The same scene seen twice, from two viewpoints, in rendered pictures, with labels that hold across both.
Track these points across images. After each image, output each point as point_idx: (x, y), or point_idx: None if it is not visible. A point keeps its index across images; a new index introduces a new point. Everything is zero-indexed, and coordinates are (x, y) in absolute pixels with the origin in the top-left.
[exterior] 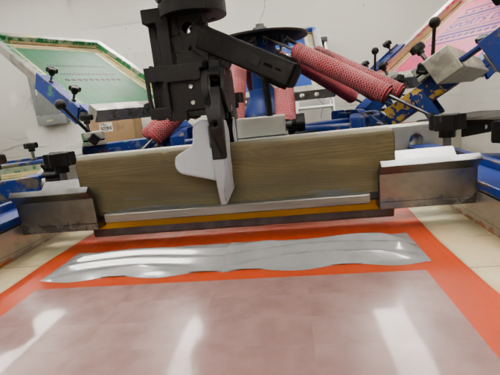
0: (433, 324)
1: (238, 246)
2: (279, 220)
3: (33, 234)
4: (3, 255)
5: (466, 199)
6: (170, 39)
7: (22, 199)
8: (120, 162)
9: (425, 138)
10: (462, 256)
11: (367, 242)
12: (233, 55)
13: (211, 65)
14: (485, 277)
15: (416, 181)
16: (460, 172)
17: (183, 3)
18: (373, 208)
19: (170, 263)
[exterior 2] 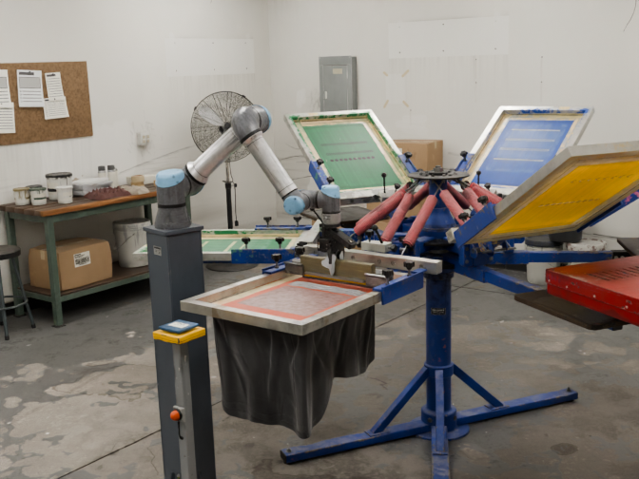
0: (338, 300)
1: (329, 286)
2: (346, 283)
3: (287, 273)
4: (280, 277)
5: None
6: (324, 231)
7: (286, 263)
8: (310, 258)
9: (424, 266)
10: None
11: (353, 291)
12: (337, 239)
13: (331, 240)
14: None
15: (373, 279)
16: (382, 279)
17: (326, 226)
18: None
19: (313, 286)
